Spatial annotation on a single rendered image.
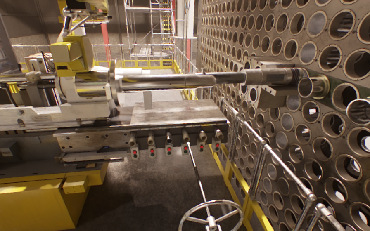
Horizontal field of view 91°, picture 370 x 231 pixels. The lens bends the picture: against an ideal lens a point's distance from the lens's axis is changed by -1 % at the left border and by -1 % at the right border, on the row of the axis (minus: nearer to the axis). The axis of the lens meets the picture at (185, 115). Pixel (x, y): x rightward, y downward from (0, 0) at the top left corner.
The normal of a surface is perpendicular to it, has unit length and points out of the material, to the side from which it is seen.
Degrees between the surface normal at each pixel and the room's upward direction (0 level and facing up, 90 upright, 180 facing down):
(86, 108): 90
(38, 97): 90
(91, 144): 90
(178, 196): 0
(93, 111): 90
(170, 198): 0
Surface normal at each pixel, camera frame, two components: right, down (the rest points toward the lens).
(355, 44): -0.99, 0.06
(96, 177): 0.15, 0.45
